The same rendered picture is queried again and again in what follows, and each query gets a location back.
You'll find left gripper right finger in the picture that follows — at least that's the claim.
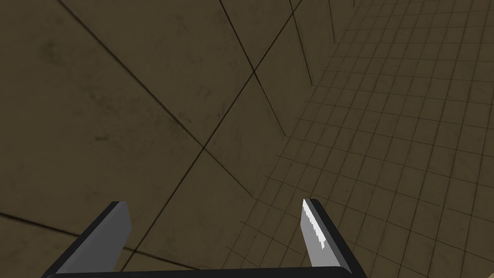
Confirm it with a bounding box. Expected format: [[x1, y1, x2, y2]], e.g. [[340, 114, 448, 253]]
[[301, 198, 354, 269]]

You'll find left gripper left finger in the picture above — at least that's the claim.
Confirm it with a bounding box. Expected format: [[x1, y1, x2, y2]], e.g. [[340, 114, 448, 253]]
[[46, 201, 132, 275]]

